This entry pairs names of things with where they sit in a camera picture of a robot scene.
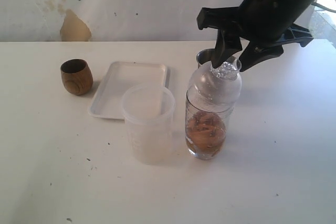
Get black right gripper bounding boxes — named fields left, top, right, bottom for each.
left=196, top=0, right=314, bottom=72

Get stainless steel cup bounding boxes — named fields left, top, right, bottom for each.
left=196, top=48, right=215, bottom=68

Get clear plastic shaker lid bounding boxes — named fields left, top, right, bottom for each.
left=187, top=56, right=242, bottom=113

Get clear plastic shaker cup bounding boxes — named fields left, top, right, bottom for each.
left=185, top=90, right=237, bottom=160

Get brown wooden cubes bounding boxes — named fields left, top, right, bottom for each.
left=186, top=111, right=226, bottom=157

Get translucent plastic measuring cup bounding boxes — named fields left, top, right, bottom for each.
left=121, top=83, right=175, bottom=165

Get brown wooden cup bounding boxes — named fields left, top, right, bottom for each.
left=60, top=59, right=93, bottom=95

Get white rectangular tray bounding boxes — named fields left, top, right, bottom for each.
left=88, top=61, right=170, bottom=121

